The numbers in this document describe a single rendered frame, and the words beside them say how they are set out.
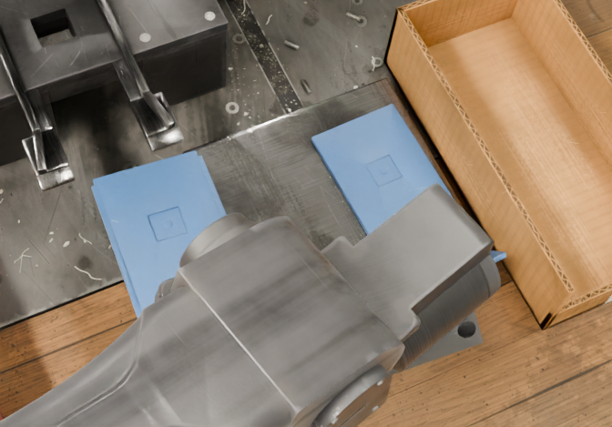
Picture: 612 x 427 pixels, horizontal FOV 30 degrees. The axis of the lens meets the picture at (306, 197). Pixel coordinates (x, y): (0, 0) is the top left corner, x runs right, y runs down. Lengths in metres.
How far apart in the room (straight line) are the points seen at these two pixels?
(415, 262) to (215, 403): 0.13
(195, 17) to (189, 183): 0.14
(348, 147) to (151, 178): 0.17
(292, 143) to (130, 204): 0.16
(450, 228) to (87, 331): 0.38
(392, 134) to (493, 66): 0.12
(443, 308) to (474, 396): 0.31
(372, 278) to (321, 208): 0.35
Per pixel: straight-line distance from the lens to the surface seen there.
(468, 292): 0.50
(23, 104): 0.79
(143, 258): 0.72
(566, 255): 0.86
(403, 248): 0.48
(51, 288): 0.82
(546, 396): 0.82
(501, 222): 0.82
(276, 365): 0.39
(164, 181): 0.75
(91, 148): 0.87
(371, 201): 0.83
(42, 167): 0.76
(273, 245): 0.42
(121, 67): 0.80
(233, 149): 0.84
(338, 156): 0.84
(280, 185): 0.83
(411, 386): 0.80
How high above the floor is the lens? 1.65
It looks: 62 degrees down
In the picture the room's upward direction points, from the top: 9 degrees clockwise
